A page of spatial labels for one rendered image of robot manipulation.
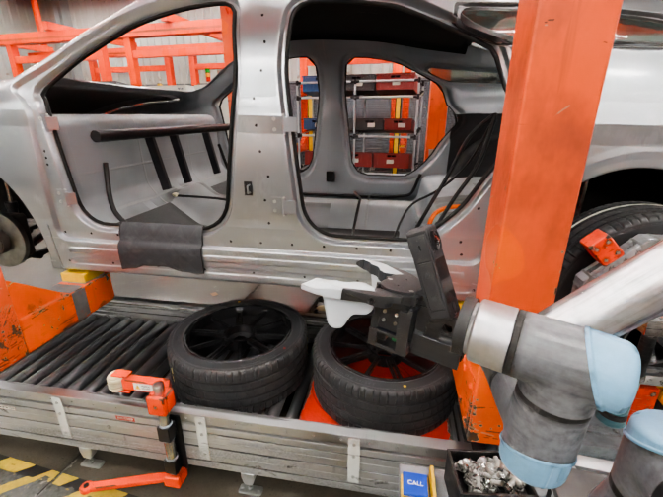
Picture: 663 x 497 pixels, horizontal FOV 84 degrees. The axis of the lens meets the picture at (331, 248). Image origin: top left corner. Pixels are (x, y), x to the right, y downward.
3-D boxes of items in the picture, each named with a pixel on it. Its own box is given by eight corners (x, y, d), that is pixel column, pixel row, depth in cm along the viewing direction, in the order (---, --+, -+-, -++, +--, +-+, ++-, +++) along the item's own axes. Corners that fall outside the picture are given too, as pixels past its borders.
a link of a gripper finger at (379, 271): (352, 290, 61) (379, 315, 52) (356, 255, 59) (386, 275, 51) (369, 289, 62) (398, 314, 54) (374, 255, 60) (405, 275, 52)
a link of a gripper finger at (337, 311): (297, 329, 45) (371, 335, 46) (301, 285, 44) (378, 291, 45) (298, 319, 48) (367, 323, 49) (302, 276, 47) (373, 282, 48)
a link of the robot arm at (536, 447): (541, 423, 51) (562, 357, 47) (580, 503, 40) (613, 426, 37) (481, 415, 52) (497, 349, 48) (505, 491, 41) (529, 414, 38)
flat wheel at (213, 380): (161, 431, 151) (151, 384, 143) (183, 341, 211) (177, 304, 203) (320, 404, 165) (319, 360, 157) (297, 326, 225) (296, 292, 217)
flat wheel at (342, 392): (423, 340, 212) (427, 304, 204) (482, 433, 150) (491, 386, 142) (309, 349, 204) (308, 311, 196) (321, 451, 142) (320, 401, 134)
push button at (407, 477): (426, 479, 111) (426, 473, 110) (427, 502, 104) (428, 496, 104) (403, 475, 112) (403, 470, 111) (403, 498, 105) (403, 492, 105)
